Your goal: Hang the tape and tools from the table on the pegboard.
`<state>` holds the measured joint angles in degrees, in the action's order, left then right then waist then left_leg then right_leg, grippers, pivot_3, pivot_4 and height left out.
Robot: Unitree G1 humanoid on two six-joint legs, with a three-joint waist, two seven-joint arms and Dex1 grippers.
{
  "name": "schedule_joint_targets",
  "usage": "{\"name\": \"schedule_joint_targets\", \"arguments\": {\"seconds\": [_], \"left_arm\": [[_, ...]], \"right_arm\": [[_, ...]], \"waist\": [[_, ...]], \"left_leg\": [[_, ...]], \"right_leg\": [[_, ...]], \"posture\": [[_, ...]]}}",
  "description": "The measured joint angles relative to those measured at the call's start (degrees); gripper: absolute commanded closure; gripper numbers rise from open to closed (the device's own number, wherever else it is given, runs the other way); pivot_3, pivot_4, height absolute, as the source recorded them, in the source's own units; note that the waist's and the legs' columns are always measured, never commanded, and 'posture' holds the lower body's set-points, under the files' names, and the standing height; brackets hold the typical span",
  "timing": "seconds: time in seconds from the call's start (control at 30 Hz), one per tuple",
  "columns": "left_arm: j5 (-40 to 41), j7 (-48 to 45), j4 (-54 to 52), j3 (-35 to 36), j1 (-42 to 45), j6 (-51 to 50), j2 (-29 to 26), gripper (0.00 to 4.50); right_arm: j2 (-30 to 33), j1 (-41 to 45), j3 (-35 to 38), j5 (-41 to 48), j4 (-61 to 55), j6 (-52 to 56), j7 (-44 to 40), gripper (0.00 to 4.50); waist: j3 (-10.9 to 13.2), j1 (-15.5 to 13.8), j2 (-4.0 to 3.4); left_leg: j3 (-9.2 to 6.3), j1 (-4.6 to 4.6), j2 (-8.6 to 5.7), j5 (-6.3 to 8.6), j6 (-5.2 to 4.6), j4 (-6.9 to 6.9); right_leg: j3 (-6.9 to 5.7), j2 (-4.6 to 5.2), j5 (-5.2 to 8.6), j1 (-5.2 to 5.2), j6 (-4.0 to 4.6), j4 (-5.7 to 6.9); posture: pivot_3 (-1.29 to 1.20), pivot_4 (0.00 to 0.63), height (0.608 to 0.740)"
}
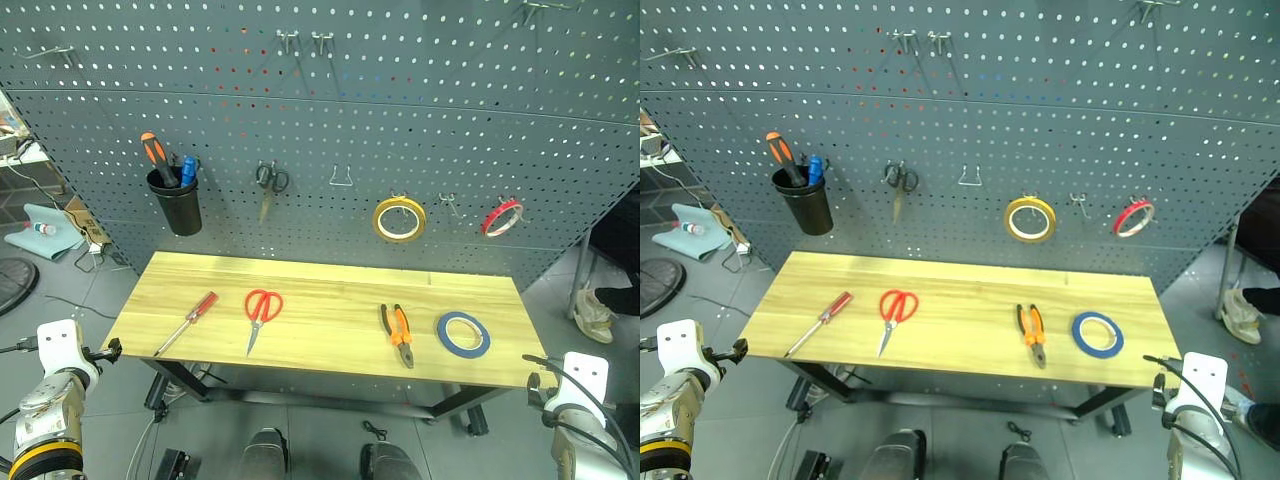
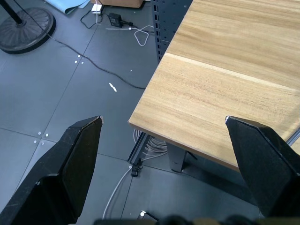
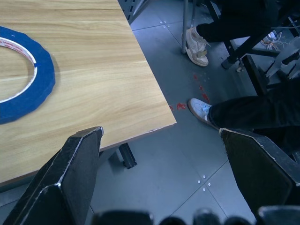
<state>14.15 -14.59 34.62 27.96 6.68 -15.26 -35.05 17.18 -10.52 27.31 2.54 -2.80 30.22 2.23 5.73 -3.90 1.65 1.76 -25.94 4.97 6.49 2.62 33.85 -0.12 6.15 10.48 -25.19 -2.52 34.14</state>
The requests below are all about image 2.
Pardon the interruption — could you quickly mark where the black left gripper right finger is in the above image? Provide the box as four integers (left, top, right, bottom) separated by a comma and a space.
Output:
225, 115, 300, 218

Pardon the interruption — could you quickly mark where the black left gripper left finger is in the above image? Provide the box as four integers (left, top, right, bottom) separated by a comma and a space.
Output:
0, 115, 104, 225

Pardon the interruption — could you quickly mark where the silver aluminium profile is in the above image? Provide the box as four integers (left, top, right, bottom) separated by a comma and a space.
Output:
285, 127, 300, 147

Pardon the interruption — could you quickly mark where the dark table leg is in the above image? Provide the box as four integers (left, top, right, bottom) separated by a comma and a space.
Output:
166, 142, 187, 173

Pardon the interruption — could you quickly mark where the black round stand base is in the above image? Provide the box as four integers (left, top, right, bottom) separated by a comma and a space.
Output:
0, 0, 57, 55

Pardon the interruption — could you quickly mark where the black power adapter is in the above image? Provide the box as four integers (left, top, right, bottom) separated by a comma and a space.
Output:
107, 13, 134, 28

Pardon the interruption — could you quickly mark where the white power plug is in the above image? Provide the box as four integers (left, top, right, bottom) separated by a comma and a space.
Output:
91, 3, 104, 14

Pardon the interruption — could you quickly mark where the light blue sheet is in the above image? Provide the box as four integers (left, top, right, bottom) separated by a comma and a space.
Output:
44, 0, 91, 15

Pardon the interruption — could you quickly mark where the brown cardboard box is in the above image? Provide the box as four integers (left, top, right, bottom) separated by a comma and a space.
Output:
90, 0, 144, 8

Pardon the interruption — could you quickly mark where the black aluminium rail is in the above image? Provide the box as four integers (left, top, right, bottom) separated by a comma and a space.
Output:
127, 134, 150, 178

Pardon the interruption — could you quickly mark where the coiled grey cable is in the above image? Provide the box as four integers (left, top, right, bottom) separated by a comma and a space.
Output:
102, 128, 168, 220

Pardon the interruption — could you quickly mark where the black floor cable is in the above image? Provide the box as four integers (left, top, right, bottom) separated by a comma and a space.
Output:
14, 0, 146, 90

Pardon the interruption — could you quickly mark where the white looped cable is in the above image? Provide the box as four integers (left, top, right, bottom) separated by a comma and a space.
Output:
105, 25, 155, 47

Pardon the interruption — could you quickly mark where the dark metal rack post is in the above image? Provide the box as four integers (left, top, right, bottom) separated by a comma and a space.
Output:
151, 0, 193, 63

